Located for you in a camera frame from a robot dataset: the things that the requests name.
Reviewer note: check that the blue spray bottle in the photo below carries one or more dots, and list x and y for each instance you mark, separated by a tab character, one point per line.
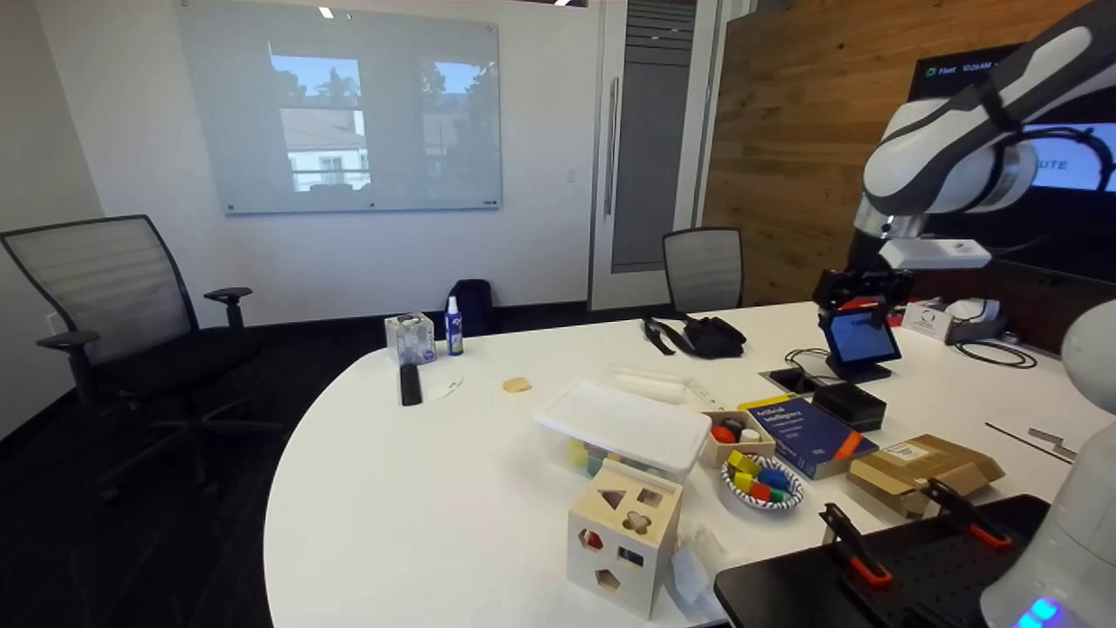
454	334

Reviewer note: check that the glass whiteboard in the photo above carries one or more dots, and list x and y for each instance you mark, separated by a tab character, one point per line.
232	116

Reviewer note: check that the wall monitor screen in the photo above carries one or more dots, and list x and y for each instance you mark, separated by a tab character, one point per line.
1068	230

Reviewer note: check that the blue block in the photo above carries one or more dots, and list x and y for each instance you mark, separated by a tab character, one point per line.
774	476

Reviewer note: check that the blue book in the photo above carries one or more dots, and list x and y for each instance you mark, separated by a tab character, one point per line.
808	437

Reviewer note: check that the black remote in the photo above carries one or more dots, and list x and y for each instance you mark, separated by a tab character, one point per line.
410	387

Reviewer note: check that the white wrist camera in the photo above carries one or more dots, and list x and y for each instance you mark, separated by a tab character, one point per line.
937	252

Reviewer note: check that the black clamp orange tips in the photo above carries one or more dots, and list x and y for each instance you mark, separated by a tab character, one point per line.
962	518
854	545

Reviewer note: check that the glass door white frame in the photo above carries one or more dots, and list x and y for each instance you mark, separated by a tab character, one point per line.
651	142

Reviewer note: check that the black mesh office chair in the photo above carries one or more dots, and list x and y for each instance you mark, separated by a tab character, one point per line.
110	290

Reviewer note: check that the wooden shape sorter box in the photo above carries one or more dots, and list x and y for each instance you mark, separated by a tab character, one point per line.
620	541

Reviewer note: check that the black table socket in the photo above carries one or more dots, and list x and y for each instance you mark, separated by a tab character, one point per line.
792	380

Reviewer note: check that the small black device box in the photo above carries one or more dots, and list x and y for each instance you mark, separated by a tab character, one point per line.
852	408

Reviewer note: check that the black tablet on stand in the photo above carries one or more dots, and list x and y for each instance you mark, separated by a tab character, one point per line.
858	339

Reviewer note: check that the bowl of colourful blocks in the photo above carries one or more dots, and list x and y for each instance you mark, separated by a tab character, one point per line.
788	490

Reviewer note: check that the red flat object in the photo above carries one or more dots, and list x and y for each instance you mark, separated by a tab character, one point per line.
862	304

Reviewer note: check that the red block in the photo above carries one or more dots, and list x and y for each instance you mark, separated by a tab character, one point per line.
724	433

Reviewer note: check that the brown cardboard box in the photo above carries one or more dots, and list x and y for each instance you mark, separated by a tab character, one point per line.
925	469

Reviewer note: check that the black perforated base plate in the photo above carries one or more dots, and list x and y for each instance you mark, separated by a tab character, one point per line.
788	594

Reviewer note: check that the black backpack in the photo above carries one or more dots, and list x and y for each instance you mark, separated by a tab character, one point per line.
474	304

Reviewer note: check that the yellow block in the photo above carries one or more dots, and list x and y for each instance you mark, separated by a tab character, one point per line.
741	465

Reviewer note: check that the white flat box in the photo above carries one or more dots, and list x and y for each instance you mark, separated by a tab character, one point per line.
620	424

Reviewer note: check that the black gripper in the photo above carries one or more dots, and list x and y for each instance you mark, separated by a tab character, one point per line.
862	285

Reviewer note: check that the green block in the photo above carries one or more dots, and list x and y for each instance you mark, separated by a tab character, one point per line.
782	499

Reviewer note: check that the clear plastic box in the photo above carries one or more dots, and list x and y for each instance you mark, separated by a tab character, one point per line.
410	335

